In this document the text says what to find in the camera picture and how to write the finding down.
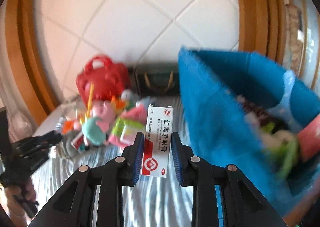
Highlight teal pink pig plush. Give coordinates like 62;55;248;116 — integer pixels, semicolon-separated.
81;101;116;146

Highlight red white ointment box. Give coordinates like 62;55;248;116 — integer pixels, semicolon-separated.
141;105;174;178

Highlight person left hand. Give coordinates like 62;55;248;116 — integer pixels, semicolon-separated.
4;178;36;217

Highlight orange plush toy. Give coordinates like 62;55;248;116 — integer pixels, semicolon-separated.
62;119;82;134

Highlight green frog plush toy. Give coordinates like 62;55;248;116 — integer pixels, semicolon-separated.
259;122;299;179

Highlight yellow plastic toy tongs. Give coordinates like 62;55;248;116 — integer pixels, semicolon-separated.
85;82;94;119

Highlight blue plastic storage crate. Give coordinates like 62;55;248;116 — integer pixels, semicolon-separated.
178;48;319;215

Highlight pink white medicine box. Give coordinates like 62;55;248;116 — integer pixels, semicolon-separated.
298;114;320;162

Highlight pink green wipes packet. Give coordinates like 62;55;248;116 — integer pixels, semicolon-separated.
107;104;147;149

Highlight red bear toy suitcase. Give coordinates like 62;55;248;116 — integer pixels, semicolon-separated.
76;54;131;104

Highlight dark green gift box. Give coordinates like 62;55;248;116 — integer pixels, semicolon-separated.
133;63;180;96

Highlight rolled patterned carpet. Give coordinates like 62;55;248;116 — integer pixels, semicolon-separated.
283;4;304;76

